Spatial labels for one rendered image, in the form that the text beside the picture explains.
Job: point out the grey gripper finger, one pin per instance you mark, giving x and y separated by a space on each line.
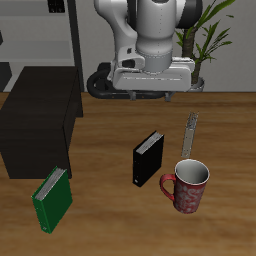
133 95
168 96

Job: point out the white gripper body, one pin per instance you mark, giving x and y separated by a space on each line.
150 79

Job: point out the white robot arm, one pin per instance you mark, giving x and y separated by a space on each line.
154 30

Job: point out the grey flat ruler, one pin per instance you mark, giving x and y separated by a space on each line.
189 135

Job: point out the black book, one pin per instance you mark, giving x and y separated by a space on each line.
149 160

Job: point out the green book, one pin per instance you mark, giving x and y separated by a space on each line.
53 201

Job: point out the green pot plant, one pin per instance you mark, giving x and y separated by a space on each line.
203 43

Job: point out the red patterned mug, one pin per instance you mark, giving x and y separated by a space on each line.
186 186

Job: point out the dark wooden cabinet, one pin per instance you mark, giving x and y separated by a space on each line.
36 120

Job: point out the black binders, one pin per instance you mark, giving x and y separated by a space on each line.
56 6

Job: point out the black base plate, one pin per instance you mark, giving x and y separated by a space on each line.
100 85

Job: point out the white wall shelf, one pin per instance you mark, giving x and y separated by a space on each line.
36 30

